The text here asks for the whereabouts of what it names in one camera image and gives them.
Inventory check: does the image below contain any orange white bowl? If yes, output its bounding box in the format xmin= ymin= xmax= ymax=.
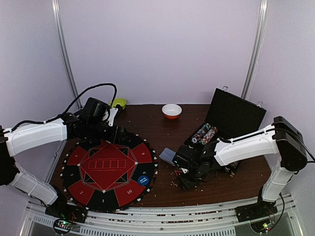
xmin=161 ymin=104 xmax=182 ymax=119

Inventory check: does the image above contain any poker chip row two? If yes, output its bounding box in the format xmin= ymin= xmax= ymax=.
xmin=199 ymin=127 xmax=218 ymax=145

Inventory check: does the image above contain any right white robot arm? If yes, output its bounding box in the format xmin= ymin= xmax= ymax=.
xmin=172 ymin=116 xmax=308 ymax=217

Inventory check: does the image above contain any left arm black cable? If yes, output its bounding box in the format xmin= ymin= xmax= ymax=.
xmin=9 ymin=83 xmax=118 ymax=131

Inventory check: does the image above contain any blue playing card deck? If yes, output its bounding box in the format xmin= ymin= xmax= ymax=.
xmin=159 ymin=147 xmax=176 ymax=166

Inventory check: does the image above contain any aluminium post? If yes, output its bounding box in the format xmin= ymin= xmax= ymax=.
xmin=51 ymin=0 xmax=79 ymax=98
xmin=241 ymin=0 xmax=269 ymax=100

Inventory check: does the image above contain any green bowl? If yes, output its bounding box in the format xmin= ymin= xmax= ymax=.
xmin=109 ymin=98 xmax=127 ymax=110

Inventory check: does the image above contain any aluminium front rail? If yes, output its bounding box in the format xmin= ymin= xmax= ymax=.
xmin=18 ymin=194 xmax=305 ymax=236

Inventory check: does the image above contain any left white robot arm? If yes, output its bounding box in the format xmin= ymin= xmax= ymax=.
xmin=0 ymin=113 xmax=116 ymax=218

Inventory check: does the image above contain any round red black poker mat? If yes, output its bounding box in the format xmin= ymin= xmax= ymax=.
xmin=60 ymin=133 xmax=158 ymax=213

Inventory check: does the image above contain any left aluminium post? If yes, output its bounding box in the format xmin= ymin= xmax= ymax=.
xmin=51 ymin=0 xmax=79 ymax=98

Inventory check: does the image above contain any right aluminium post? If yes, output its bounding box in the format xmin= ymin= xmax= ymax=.
xmin=241 ymin=0 xmax=269 ymax=100

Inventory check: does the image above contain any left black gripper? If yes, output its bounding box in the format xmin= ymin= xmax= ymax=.
xmin=87 ymin=119 xmax=130 ymax=144

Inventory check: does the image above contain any black poker chip case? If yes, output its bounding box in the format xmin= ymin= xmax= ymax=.
xmin=183 ymin=88 xmax=267 ymax=177

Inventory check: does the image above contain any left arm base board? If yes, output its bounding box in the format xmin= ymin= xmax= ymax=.
xmin=45 ymin=205 xmax=88 ymax=235

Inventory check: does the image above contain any blue small blind button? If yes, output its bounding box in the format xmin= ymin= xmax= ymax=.
xmin=137 ymin=175 xmax=150 ymax=186

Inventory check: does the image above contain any right arm base board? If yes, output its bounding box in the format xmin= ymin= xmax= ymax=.
xmin=235 ymin=204 xmax=278 ymax=234

